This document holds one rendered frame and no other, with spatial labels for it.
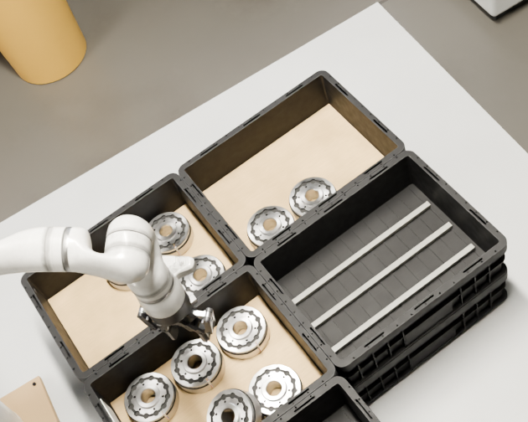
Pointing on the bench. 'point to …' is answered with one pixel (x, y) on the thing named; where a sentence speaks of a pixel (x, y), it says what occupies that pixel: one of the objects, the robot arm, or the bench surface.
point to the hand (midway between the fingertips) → (188, 332)
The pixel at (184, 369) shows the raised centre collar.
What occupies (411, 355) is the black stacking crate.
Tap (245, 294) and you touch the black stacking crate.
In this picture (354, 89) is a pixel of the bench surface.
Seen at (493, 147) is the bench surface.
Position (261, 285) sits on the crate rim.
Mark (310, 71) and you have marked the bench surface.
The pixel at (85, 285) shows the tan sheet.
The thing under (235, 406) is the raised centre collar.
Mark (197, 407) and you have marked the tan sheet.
